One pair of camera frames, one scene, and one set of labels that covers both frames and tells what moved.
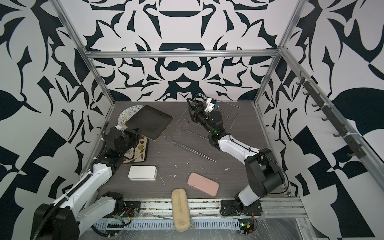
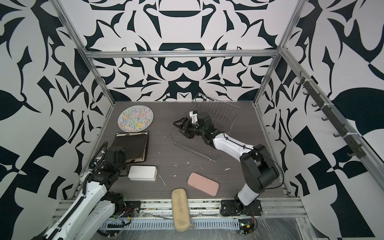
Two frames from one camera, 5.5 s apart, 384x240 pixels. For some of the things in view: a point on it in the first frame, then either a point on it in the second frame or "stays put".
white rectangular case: (143, 173) stays put
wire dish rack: (194, 137) stays put
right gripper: (197, 117) → (187, 120)
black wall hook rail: (313, 91) stays put
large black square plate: (151, 122) → (136, 144)
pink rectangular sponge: (203, 183) stays put
